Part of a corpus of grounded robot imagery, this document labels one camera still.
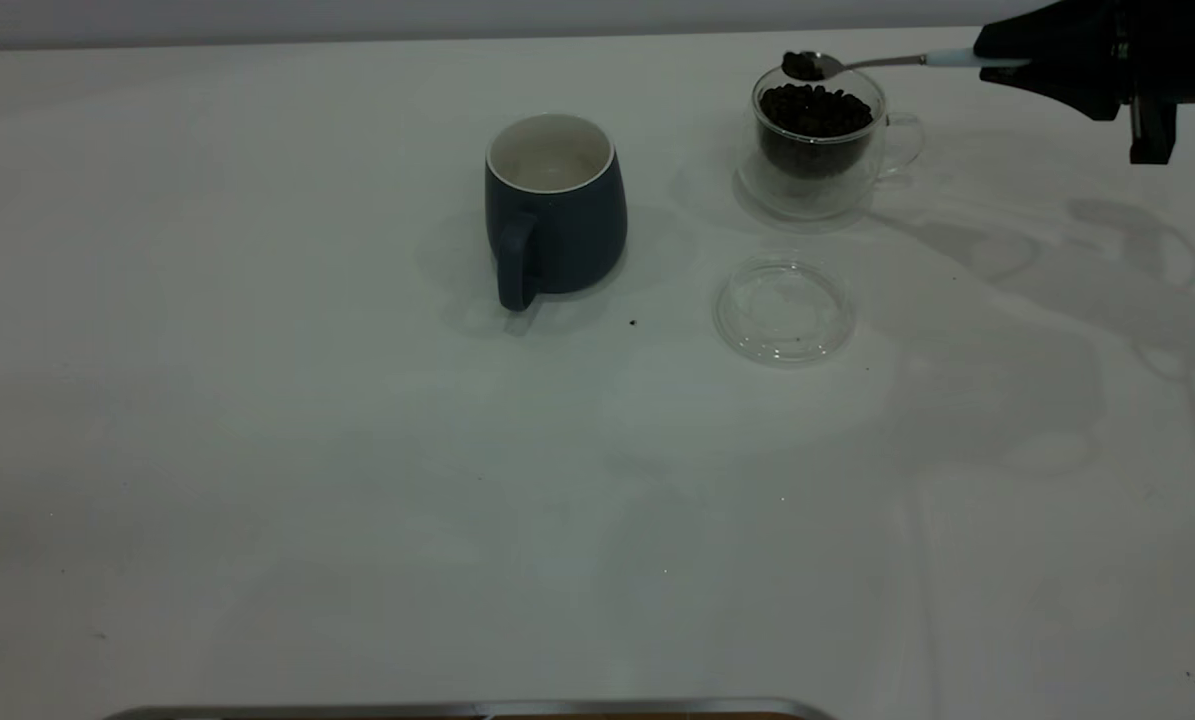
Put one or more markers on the small coffee bean portion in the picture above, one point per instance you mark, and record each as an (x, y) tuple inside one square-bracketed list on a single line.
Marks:
[(802, 67)]

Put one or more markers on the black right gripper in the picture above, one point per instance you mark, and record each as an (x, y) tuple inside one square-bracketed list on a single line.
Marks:
[(1182, 50)]

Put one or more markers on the clear glass saucer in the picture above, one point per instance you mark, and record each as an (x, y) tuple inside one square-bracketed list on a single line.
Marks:
[(787, 335)]

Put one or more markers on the dark grey ceramic mug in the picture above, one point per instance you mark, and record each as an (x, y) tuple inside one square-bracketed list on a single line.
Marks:
[(577, 240)]

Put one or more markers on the pile of coffee beans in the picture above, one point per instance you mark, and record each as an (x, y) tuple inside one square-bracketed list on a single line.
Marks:
[(815, 115)]

